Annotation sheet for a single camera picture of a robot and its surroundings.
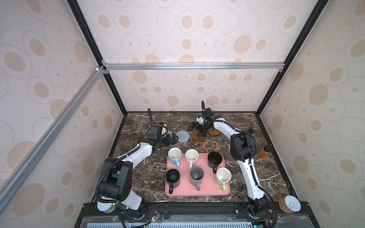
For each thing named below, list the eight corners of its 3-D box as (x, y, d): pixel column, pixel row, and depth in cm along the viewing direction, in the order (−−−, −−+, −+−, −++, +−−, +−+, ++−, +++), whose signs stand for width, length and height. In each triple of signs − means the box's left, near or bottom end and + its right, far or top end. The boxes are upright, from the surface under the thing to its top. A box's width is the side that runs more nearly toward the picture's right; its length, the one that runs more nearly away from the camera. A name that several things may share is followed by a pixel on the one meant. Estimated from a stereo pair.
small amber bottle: (258, 159, 95) (265, 151, 87) (256, 153, 98) (263, 146, 90) (265, 159, 95) (272, 151, 87) (263, 153, 98) (270, 146, 90)
